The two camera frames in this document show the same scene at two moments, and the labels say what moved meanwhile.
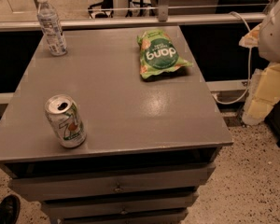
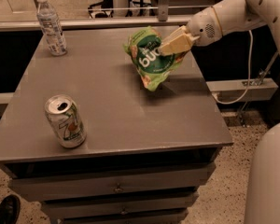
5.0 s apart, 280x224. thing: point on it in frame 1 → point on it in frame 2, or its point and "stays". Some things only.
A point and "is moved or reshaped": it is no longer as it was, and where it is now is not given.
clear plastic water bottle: (52, 29) stays
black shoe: (7, 211) stays
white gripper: (276, 32) → (203, 28)
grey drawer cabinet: (150, 146) stays
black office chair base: (107, 2) stays
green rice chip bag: (158, 53) is moved or reshaped
